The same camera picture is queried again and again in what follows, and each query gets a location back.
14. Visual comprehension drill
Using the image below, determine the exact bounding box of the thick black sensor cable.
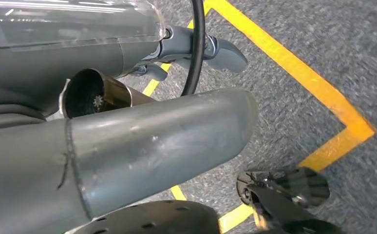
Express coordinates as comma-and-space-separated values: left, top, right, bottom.
181, 0, 206, 97

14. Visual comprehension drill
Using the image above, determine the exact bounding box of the black perforated robot shell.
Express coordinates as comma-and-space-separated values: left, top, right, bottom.
65, 200, 222, 234

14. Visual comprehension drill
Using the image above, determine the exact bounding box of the yellow floor tape square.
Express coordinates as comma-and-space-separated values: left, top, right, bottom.
141, 0, 377, 234

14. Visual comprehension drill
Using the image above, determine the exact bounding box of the black robot foot plate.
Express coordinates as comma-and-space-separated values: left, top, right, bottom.
236, 167, 345, 234

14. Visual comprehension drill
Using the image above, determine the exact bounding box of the metal cylinder with label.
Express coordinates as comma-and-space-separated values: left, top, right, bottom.
58, 68, 158, 119

